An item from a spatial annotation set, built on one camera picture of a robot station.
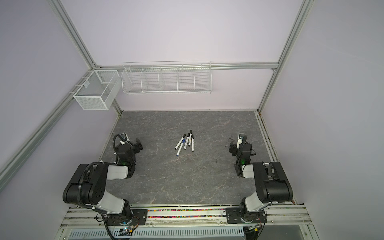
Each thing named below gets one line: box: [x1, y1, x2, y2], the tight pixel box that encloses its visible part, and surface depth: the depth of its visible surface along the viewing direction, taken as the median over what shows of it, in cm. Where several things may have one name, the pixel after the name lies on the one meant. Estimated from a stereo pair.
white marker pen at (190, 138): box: [188, 130, 193, 147], surface depth 104 cm
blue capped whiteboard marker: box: [176, 138, 186, 157], surface depth 101 cm
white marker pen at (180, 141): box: [174, 133, 186, 150], surface depth 104 cm
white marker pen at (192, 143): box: [191, 134, 195, 153], surface depth 103 cm
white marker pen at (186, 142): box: [183, 133, 190, 151], surface depth 104 cm
